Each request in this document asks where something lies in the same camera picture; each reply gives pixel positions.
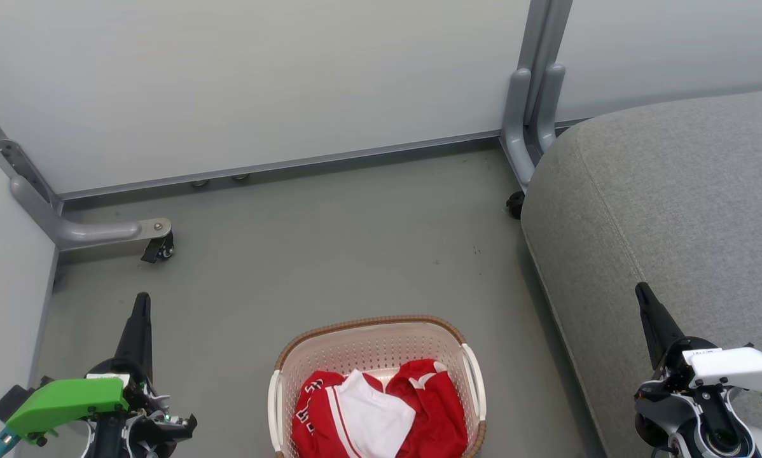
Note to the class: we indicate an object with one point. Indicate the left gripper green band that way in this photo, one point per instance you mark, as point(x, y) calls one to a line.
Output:
point(69, 401)

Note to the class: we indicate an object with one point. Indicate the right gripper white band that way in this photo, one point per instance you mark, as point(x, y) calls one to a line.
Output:
point(731, 369)

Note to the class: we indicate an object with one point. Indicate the red white striped jersey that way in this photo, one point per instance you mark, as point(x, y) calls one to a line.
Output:
point(317, 420)

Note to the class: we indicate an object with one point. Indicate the plain red garment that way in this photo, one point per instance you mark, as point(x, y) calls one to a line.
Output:
point(438, 407)

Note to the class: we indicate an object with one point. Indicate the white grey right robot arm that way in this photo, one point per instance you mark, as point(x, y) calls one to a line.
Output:
point(724, 442)

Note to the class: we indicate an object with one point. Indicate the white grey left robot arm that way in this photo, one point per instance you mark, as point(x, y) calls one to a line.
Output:
point(109, 445)

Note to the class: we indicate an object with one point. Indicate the grey fabric sofa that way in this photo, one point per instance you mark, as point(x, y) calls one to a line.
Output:
point(661, 203)

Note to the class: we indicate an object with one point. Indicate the black caster wheel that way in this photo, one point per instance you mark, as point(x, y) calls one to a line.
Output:
point(161, 249)
point(515, 205)

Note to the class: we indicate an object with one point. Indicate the grey partition leg with plate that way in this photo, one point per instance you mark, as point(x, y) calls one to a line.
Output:
point(82, 232)

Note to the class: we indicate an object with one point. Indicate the white plastic laundry basket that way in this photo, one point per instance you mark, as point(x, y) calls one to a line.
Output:
point(368, 343)

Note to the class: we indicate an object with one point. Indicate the grey curved partition leg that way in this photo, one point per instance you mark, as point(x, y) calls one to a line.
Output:
point(516, 127)
point(549, 102)

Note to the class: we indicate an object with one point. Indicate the grey metal hinge bracket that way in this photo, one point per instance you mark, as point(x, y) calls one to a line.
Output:
point(21, 165)

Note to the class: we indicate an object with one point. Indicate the grey partition bottom rail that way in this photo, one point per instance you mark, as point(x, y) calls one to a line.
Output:
point(279, 165)

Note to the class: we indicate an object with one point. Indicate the grey metal partition post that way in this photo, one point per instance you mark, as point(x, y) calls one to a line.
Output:
point(543, 32)

